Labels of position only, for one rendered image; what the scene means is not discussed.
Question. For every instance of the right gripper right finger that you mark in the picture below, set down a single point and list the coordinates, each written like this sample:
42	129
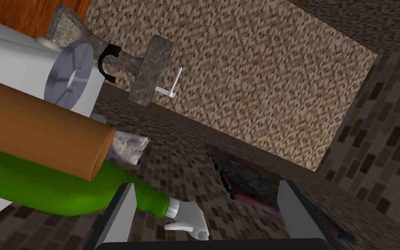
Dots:
297	215

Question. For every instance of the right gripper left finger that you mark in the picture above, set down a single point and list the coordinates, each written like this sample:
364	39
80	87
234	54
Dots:
123	215

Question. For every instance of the dark multicoloured flat book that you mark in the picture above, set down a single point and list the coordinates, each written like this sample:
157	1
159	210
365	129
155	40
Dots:
248	177

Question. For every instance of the white purple printed packet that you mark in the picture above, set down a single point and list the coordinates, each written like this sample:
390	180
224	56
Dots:
127	147

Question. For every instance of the green spray bottle white nozzle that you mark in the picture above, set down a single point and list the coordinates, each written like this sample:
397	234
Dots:
47	187

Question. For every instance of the brown cylinder roll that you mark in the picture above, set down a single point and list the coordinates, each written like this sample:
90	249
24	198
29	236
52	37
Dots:
30	128

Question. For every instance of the grey round disc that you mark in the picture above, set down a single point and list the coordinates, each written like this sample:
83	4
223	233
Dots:
57	85

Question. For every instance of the white cabinet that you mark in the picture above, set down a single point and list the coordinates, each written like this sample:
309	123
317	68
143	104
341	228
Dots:
9	59

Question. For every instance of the brown wooden door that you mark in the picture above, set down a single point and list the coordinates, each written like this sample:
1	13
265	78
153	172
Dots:
30	14

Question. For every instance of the white wall bracket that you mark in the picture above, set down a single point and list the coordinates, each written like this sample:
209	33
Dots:
172	86

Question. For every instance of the grey stone pedestal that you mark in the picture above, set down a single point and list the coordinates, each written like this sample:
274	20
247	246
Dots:
151	69

